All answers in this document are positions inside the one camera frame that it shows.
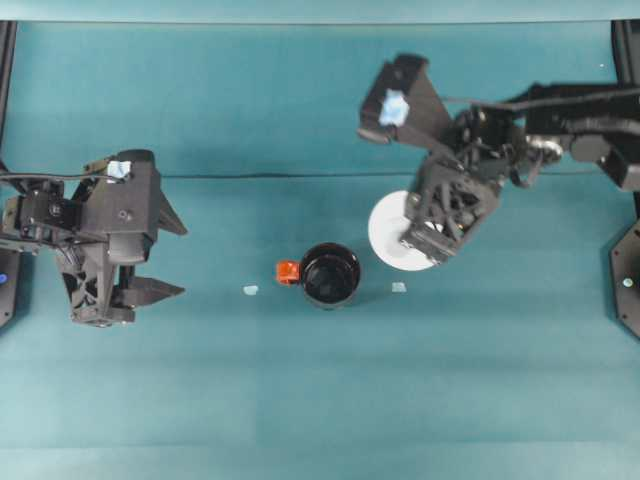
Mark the blue-green table cloth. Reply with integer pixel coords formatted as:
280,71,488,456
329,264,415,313
0,0,640,480

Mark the black cup holder red handle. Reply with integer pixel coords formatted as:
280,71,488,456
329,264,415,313
275,242,362,312

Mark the black frame rail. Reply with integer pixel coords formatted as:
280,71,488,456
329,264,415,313
610,19,640,87
0,20,17,169

